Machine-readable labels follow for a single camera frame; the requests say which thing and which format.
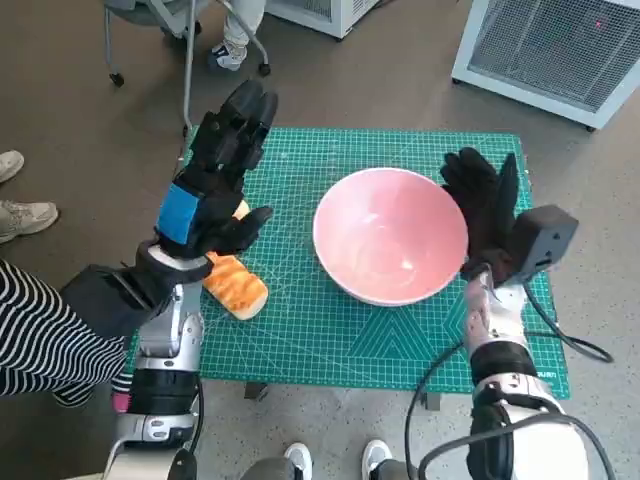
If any white mesh-front cabinet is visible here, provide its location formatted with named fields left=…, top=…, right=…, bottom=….
left=451, top=0, right=640, bottom=132

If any grey metal leg pole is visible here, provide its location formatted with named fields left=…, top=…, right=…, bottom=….
left=182, top=0, right=200, bottom=139

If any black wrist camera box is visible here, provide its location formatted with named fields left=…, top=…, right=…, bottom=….
left=58, top=264, right=166, bottom=339
left=509, top=203, right=581, bottom=287

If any white appliance with glass front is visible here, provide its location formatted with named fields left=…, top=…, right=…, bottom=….
left=264, top=0, right=384, bottom=39

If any grey wheeled chair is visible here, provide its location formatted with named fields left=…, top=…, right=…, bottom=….
left=103, top=0, right=272, bottom=87

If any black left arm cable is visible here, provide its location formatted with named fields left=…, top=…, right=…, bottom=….
left=187, top=372, right=206, bottom=454

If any pink bowl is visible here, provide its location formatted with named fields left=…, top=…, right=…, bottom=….
left=312, top=168, right=470, bottom=307

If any long black robot cable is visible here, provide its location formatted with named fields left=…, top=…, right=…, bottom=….
left=404, top=292, right=615, bottom=480

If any long orange toy bread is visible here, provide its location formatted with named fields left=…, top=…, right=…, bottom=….
left=201, top=251, right=270, bottom=321

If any black right elbow cable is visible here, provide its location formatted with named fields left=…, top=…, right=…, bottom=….
left=418, top=412, right=609, bottom=480

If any green cutting mat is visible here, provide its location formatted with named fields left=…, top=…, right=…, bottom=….
left=127, top=127, right=571, bottom=400

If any person's beige shoe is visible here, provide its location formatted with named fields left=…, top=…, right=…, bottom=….
left=0, top=199, right=59, bottom=245
left=0, top=149, right=25, bottom=184

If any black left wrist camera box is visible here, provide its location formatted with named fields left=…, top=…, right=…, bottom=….
left=58, top=264, right=166, bottom=339

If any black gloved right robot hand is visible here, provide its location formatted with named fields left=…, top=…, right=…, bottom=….
left=439, top=147, right=519, bottom=290

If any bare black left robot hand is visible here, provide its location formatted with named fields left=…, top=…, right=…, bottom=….
left=153, top=78, right=280, bottom=259

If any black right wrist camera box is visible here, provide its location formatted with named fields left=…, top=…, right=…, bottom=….
left=509, top=203, right=581, bottom=287

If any grey leg with white shoe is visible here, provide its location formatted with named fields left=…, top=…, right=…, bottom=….
left=362, top=438, right=421, bottom=480
left=247, top=442, right=314, bottom=480

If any person in striped clothing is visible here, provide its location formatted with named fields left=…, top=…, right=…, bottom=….
left=0, top=259, right=134, bottom=414

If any seated person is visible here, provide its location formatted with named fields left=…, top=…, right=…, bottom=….
left=207, top=0, right=266, bottom=72

